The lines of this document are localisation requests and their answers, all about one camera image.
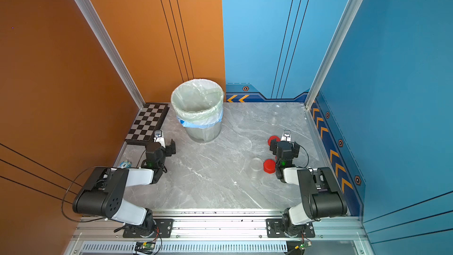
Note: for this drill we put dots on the aluminium corner post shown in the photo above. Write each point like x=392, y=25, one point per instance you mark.
x=338, y=37
x=94, y=21

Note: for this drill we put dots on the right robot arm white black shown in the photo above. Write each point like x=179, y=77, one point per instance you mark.
x=321, y=195

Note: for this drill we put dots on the red lid of back jar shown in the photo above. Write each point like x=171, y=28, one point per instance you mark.
x=273, y=138

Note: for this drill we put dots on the red lid of jar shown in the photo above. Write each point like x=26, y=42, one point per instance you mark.
x=269, y=166
x=273, y=138

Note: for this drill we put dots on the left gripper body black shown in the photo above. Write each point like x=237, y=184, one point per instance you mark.
x=164, y=156

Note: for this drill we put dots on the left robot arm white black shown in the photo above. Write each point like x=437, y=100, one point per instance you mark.
x=102, y=194

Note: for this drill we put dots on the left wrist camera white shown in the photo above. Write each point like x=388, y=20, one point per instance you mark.
x=159, y=138

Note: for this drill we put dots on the grey mesh trash bin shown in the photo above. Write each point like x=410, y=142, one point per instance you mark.
x=204, y=135

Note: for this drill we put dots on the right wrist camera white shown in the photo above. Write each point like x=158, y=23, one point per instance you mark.
x=286, y=136

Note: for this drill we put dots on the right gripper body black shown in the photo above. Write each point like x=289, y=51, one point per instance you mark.
x=278, y=144

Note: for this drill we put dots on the green circuit board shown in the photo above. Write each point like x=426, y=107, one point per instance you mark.
x=302, y=247
x=144, y=248

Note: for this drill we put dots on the translucent green bin liner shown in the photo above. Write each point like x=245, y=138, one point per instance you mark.
x=198, y=103

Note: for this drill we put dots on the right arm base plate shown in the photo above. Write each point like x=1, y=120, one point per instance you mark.
x=275, y=229

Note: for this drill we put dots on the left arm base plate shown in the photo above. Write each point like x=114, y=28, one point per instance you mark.
x=162, y=227

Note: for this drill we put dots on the right aluminium corner post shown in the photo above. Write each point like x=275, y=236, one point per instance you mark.
x=338, y=37

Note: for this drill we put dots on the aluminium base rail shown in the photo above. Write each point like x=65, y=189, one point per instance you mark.
x=222, y=232

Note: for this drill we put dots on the left green circuit board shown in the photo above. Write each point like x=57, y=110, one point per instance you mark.
x=144, y=248

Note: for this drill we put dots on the small blue toy block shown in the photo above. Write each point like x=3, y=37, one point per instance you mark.
x=125, y=164

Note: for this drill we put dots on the black white chessboard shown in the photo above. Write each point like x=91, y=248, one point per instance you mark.
x=149, y=119

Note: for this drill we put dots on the left aluminium corner post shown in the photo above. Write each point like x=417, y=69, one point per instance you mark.
x=94, y=21

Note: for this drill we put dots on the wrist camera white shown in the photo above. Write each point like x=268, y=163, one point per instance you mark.
x=286, y=136
x=159, y=138

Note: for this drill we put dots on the right green circuit board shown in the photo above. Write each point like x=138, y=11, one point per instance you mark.
x=302, y=247

